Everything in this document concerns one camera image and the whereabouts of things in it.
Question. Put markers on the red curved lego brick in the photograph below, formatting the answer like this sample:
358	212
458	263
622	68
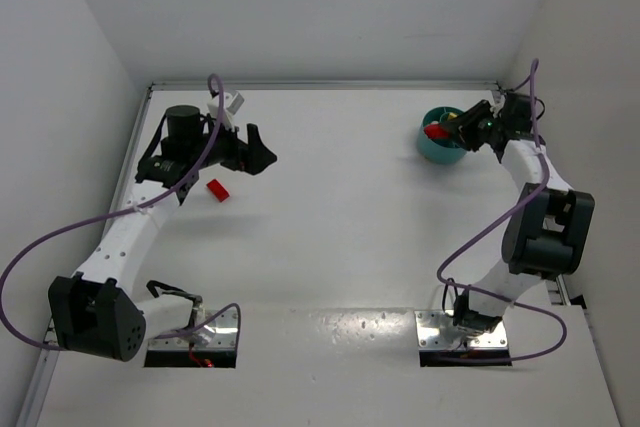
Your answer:
436	132

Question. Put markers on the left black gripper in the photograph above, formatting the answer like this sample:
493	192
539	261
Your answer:
248	151

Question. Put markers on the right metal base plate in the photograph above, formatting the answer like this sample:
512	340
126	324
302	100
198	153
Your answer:
436	333

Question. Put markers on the metal base plate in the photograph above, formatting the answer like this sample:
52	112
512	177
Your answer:
218	335
436	333

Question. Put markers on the teal round divided container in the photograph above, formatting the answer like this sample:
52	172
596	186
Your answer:
440	151

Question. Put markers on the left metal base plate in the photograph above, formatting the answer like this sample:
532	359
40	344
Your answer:
218	335

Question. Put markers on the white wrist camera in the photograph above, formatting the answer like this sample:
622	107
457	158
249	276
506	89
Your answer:
498	101
232	102

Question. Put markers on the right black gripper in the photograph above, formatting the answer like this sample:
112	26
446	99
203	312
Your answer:
466	123

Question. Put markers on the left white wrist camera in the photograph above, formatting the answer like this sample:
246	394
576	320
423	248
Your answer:
232	102

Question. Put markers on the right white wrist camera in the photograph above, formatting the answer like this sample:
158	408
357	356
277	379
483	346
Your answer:
498	101

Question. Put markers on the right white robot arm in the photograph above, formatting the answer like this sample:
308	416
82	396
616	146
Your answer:
547	229

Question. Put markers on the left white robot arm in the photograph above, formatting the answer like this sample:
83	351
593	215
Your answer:
92	310

